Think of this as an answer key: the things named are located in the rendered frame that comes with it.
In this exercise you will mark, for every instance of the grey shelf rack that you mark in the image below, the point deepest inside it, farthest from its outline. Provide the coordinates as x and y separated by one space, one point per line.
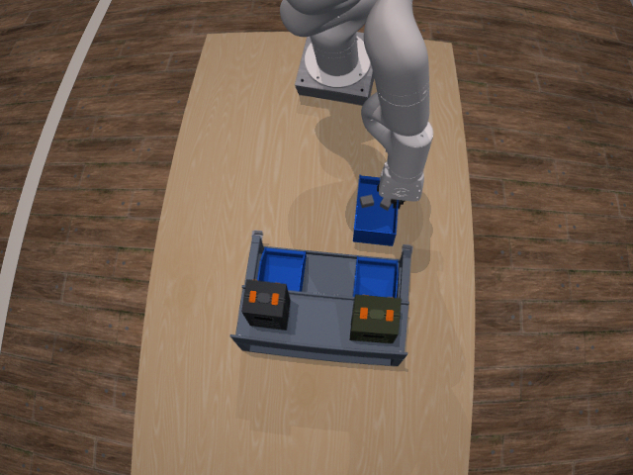
318 322

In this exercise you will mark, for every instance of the dark green tool case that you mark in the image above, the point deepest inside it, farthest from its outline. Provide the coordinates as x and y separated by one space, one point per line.
375 319

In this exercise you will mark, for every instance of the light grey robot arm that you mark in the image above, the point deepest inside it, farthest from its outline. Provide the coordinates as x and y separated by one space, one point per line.
399 60

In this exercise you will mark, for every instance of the blue bin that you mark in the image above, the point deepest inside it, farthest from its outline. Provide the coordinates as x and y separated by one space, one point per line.
376 279
380 223
283 268

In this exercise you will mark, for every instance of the black tool case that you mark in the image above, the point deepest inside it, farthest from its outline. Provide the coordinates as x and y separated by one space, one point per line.
266 304

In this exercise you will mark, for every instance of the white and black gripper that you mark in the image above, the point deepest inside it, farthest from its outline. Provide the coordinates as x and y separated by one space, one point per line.
392 189

